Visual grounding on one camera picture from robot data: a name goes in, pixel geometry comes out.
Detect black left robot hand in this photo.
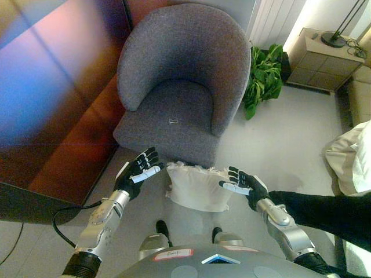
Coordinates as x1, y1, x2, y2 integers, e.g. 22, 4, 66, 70
114, 147, 165, 201

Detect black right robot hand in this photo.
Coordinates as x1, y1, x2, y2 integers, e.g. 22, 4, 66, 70
218, 166, 271, 211

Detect white pillow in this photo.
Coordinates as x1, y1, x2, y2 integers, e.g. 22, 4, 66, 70
165, 160, 233, 214

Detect silver right robot leg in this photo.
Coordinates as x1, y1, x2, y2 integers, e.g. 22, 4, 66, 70
211, 227, 247, 247

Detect silver robot leg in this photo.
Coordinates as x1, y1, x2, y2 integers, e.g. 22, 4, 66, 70
211, 227, 247, 247
139, 220, 172, 261

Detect silver left robot leg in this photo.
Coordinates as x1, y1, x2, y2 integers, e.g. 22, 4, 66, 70
139, 220, 172, 261

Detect grey robot torso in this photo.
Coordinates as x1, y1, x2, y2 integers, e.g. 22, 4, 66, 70
115, 245, 334, 278

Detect dark glossy cabinet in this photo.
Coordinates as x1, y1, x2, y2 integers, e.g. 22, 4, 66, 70
0, 0, 137, 226

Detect white duvet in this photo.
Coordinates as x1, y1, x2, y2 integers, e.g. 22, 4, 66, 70
323, 120, 371, 198

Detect green potted plant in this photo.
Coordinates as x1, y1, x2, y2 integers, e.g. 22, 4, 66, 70
242, 43, 284, 121

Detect grey fabric armchair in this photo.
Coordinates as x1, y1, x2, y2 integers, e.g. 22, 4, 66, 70
112, 3, 252, 169

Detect beige nightstand cabinet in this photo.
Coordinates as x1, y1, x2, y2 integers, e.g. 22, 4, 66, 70
285, 27, 365, 93

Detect white curtain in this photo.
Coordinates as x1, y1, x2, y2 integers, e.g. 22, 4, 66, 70
246, 0, 308, 53

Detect black floor lamp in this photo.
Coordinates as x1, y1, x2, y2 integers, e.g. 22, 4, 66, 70
321, 0, 366, 48

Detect thick black wrist cable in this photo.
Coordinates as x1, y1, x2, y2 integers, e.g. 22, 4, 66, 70
52, 201, 106, 250

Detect thin floor cable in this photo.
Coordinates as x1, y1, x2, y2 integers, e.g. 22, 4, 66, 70
0, 221, 25, 264

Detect tangled black cable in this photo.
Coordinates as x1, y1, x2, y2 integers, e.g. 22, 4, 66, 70
344, 37, 367, 59

